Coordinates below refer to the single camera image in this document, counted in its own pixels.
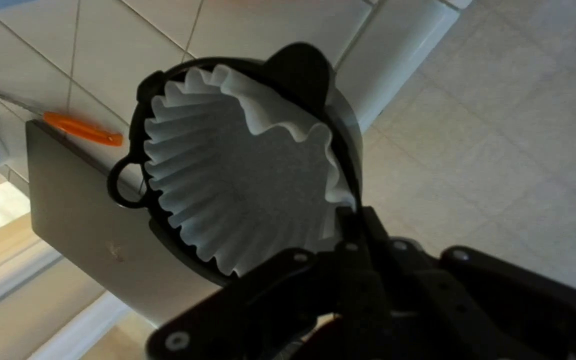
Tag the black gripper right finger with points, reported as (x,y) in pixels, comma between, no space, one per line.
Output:
(486,307)

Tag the white filter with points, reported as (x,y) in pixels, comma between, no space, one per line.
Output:
(242,173)

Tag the silver closed laptop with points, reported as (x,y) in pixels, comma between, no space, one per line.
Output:
(73,211)

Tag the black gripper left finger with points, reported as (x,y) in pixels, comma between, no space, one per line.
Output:
(296,305)

